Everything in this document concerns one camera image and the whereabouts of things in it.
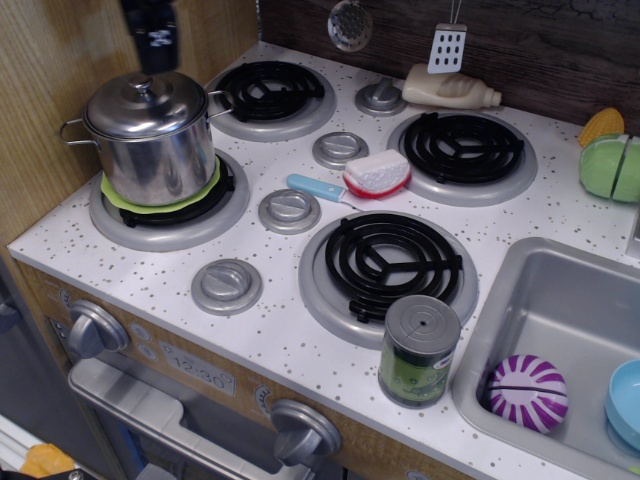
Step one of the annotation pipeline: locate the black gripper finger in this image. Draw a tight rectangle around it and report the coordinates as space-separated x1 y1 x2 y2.
120 0 179 74

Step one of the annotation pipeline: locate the steel pot lid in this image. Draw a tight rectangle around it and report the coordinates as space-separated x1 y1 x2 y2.
84 71 208 139

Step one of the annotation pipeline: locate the steel pot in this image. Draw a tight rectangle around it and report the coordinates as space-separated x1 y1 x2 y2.
59 90 233 206

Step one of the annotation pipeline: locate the back left black burner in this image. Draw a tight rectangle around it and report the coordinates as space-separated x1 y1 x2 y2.
214 61 326 123

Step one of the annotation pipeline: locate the black burner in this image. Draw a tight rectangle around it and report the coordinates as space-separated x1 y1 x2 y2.
324 213 464 323
117 156 235 228
402 113 524 184
214 61 326 123

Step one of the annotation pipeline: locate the front left black burner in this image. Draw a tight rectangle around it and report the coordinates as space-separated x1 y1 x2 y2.
117 156 235 228

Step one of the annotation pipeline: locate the green round mat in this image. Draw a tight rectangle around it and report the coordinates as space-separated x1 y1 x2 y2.
100 157 222 215

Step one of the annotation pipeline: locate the metal skimmer spoon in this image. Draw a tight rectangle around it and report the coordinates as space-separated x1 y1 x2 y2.
327 1 373 53

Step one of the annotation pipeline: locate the grey stovetop knob upper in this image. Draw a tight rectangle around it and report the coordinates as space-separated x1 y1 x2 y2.
312 132 370 170

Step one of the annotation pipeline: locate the grey stovetop knob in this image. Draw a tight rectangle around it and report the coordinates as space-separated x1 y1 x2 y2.
258 189 321 235
191 259 263 316
355 78 407 117
312 132 370 170

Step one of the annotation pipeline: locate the grey stovetop knob middle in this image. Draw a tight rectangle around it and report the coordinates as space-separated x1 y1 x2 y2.
258 189 321 235

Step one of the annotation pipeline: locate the grey stovetop knob back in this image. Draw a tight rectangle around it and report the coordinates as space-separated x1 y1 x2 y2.
355 78 407 117

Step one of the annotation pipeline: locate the grey stovetop knob front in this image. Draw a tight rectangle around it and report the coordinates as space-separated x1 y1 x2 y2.
191 259 263 316

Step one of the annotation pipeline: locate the white slotted spatula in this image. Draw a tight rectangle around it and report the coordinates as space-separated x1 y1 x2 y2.
427 1 467 74

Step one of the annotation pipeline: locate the cream toy bottle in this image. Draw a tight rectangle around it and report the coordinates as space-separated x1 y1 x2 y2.
402 64 502 109

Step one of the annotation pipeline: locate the left oven dial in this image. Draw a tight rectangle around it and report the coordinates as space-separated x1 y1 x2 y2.
68 300 130 359

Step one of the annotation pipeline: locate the oven dial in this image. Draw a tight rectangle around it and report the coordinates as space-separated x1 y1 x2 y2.
68 300 130 359
271 399 342 467

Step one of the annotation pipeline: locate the front right black burner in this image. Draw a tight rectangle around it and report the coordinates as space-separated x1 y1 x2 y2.
324 213 464 323

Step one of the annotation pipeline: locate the back right black burner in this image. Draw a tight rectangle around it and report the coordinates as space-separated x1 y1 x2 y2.
402 113 524 184

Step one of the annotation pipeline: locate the oven clock display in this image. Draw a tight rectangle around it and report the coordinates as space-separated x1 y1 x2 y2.
159 342 236 397

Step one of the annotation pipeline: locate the green toy can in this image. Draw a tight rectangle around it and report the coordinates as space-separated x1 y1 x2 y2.
378 295 461 409

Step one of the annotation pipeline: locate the right oven dial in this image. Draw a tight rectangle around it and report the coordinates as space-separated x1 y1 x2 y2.
271 399 342 467

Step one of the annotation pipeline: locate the yellow object on floor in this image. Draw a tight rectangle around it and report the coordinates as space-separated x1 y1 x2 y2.
19 443 75 479

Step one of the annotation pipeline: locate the yellow toy corn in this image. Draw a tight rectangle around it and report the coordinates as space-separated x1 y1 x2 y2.
578 107 625 147

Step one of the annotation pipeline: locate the green toy cabbage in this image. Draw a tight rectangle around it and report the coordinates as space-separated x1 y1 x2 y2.
579 134 639 203

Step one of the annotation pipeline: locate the grey sink basin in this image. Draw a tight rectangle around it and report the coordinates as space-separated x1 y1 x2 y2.
452 238 639 479

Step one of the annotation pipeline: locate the purple white striped ball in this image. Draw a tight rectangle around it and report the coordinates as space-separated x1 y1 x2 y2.
486 354 569 434

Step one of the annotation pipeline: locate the light blue bowl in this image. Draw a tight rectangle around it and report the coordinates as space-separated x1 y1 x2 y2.
605 359 640 450

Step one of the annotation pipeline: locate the grey oven door handle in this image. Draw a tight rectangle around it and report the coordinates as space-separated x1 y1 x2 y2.
68 359 314 479

